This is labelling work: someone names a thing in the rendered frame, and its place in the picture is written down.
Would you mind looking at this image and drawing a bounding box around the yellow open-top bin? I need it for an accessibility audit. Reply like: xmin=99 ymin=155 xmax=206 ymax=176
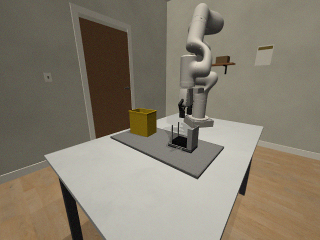
xmin=129 ymin=108 xmax=157 ymax=137

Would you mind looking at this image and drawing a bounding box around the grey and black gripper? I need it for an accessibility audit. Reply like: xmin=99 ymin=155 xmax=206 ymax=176
xmin=178 ymin=87 xmax=194 ymax=118

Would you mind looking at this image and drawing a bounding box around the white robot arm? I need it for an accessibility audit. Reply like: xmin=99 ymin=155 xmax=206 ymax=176
xmin=179 ymin=3 xmax=224 ymax=121

